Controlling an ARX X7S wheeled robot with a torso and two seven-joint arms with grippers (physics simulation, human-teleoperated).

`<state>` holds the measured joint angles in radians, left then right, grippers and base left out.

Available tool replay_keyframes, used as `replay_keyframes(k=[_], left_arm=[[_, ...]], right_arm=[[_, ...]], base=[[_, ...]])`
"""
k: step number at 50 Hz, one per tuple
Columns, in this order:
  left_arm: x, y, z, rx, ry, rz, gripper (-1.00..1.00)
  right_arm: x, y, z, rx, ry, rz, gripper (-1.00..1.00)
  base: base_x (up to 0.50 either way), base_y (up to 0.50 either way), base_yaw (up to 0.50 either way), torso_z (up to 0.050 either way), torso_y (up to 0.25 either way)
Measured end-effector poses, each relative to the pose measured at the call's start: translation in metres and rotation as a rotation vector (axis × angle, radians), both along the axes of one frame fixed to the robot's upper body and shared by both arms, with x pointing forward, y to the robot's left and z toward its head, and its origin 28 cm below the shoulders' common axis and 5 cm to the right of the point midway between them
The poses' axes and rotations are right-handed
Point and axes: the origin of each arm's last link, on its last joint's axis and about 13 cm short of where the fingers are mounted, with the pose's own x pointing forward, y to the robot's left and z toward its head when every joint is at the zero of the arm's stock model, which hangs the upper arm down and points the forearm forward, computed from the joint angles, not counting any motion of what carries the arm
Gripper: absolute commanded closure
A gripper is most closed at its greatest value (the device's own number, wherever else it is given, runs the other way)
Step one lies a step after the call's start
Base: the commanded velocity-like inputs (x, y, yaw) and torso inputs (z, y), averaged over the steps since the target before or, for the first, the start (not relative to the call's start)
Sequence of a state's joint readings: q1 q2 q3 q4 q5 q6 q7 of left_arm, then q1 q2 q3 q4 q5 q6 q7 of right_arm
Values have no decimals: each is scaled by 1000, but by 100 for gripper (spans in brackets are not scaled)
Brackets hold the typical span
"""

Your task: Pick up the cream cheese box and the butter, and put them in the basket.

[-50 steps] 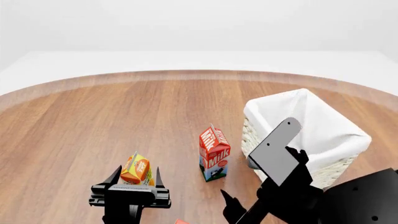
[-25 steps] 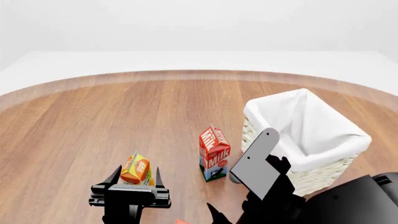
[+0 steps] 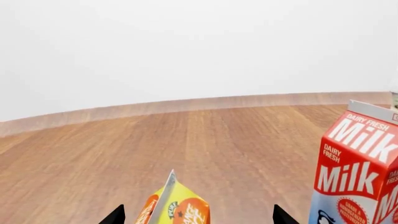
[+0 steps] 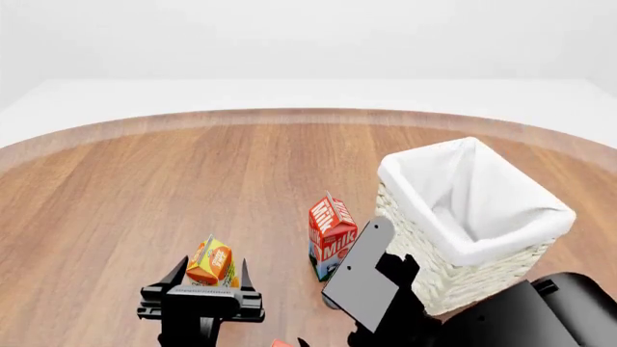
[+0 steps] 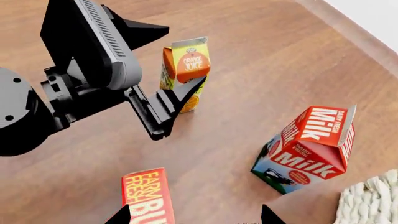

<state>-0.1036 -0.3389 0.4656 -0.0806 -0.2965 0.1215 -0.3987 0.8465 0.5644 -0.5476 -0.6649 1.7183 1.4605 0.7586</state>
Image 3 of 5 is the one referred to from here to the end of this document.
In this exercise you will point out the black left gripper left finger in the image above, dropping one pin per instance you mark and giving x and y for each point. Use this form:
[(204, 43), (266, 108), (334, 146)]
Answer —
[(116, 217)]

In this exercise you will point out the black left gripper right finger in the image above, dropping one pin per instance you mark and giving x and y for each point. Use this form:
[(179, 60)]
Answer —
[(282, 217)]

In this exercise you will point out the yellow orange juice carton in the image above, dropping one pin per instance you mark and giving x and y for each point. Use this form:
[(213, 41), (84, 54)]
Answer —
[(183, 205)]

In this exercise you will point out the red white milk carton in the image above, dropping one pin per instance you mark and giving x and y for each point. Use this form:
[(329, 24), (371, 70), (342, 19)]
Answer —
[(354, 168)]

